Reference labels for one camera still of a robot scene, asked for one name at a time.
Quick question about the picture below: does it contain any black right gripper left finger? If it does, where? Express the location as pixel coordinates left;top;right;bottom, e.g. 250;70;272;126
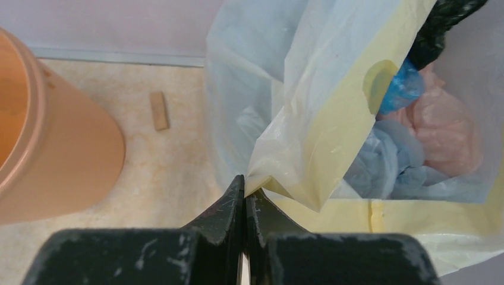
23;175;244;284

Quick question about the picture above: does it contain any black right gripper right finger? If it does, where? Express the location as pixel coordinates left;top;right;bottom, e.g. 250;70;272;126
245;191;441;284

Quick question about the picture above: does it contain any large translucent trash bag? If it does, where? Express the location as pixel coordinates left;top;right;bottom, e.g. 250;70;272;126
204;1;503;275

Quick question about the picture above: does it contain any black trash bag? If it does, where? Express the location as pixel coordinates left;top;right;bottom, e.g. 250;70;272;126
407;0;487;70

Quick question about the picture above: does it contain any orange plastic trash bin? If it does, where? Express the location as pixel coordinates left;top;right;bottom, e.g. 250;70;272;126
1;30;125;224

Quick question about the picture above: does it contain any flat wooden block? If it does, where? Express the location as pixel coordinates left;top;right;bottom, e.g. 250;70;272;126
149;91;169;131

